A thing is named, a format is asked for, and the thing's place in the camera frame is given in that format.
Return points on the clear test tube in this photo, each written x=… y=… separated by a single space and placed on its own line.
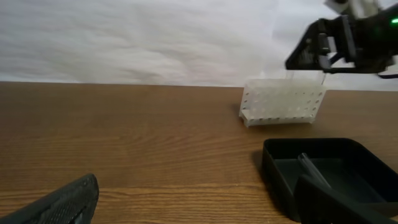
x=311 y=169
x=323 y=78

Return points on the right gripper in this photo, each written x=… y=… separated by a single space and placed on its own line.
x=345 y=37

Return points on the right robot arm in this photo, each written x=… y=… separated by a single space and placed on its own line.
x=379 y=37

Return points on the white test tube rack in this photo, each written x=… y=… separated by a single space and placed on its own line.
x=280 y=102

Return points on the black tray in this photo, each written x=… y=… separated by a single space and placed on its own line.
x=272 y=168

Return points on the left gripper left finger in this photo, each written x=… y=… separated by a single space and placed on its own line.
x=65 y=202

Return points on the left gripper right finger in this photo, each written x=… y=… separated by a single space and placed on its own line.
x=323 y=205

